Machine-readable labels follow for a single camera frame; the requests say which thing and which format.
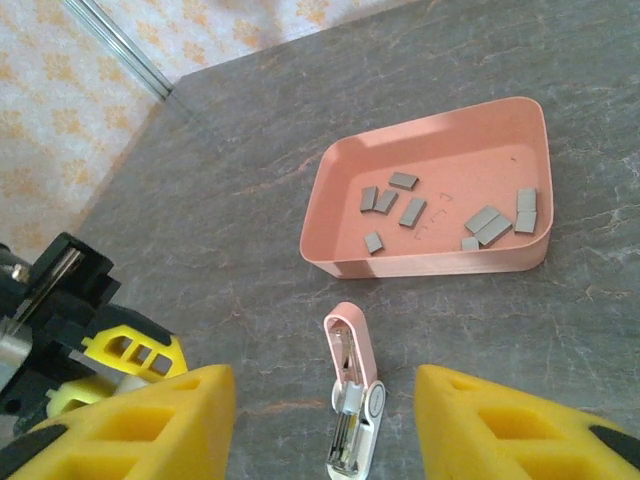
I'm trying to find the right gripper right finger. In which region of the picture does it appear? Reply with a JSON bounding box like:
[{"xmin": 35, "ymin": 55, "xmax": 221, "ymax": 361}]
[{"xmin": 416, "ymin": 363, "xmax": 640, "ymax": 480}]

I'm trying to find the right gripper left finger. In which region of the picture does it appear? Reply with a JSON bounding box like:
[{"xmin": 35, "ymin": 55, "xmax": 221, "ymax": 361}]
[{"xmin": 0, "ymin": 363, "xmax": 237, "ymax": 480}]

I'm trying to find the pink white mini stapler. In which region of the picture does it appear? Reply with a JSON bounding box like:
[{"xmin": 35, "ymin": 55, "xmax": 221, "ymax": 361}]
[{"xmin": 322, "ymin": 301, "xmax": 387, "ymax": 477}]

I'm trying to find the pink plastic tray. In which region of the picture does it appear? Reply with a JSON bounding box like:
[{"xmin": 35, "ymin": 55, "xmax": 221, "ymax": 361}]
[{"xmin": 298, "ymin": 96, "xmax": 556, "ymax": 279}]

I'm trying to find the aluminium frame post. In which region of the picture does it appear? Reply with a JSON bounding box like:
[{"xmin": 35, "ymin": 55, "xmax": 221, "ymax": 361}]
[{"xmin": 63, "ymin": 0, "xmax": 176, "ymax": 99}]

